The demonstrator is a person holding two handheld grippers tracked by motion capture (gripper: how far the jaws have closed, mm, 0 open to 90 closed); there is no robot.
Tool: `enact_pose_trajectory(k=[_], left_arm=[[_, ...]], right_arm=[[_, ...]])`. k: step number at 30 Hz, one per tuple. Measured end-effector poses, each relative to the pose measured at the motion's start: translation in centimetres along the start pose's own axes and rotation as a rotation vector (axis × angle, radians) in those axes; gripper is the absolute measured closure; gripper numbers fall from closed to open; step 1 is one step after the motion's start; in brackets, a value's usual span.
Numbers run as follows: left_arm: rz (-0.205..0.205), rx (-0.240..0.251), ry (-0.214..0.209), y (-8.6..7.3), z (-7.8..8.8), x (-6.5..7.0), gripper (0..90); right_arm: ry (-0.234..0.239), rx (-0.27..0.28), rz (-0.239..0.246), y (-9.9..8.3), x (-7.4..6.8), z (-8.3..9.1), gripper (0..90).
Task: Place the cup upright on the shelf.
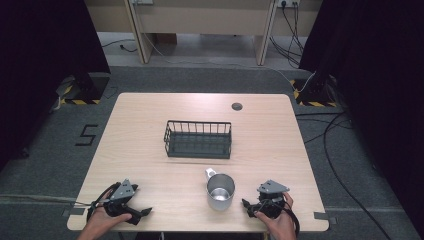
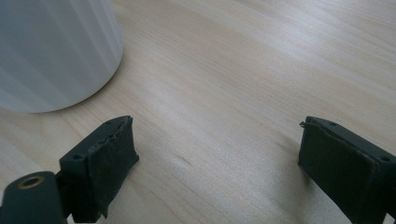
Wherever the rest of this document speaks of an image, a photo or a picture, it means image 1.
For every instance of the grey floor tape piece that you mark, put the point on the grey floor tape piece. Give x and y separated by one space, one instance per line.
75 211
325 216

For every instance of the person's right hand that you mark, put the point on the person's right hand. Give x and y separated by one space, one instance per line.
281 225

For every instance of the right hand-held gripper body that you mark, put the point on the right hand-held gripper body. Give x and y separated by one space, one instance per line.
271 188

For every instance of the person's left hand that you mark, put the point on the person's left hand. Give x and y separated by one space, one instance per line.
100 218

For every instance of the black curtain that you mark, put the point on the black curtain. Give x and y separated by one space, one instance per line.
40 66
376 83

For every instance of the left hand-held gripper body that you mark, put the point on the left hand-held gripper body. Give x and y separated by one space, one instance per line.
124 190

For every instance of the round table grommet hole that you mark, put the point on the round table grommet hole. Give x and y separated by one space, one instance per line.
237 106

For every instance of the stand base with hazard tape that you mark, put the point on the stand base with hazard tape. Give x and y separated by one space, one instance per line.
315 95
90 91

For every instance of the white wall power outlet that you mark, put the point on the white wall power outlet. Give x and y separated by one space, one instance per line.
288 2

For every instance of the beige wooden desk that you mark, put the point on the beige wooden desk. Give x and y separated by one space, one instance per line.
206 16

